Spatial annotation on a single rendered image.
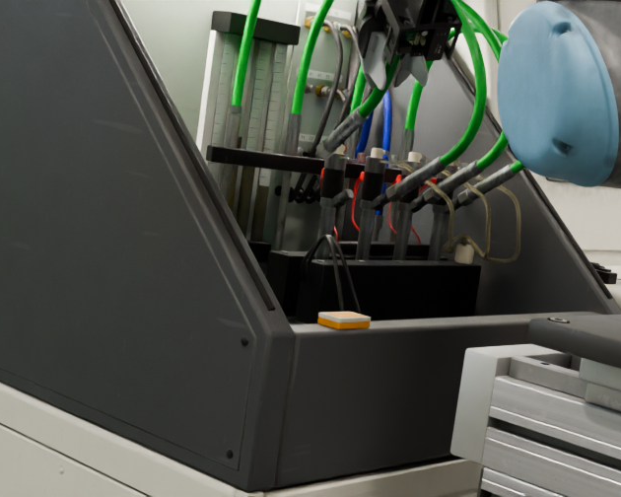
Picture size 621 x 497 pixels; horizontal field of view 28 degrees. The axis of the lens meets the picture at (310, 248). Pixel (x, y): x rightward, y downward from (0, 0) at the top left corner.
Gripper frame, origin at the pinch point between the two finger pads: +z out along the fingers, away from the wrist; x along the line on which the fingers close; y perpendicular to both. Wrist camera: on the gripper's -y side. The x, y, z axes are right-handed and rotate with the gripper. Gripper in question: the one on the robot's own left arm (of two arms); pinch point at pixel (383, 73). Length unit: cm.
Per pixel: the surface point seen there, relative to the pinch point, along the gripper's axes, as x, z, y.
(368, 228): 3.7, 28.9, 0.3
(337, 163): -1.4, 18.9, -3.2
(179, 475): -31, 18, 37
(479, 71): 15.3, 5.7, -4.5
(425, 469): -1.6, 26.1, 37.4
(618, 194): 60, 54, -19
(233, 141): -10.6, 29.4, -18.0
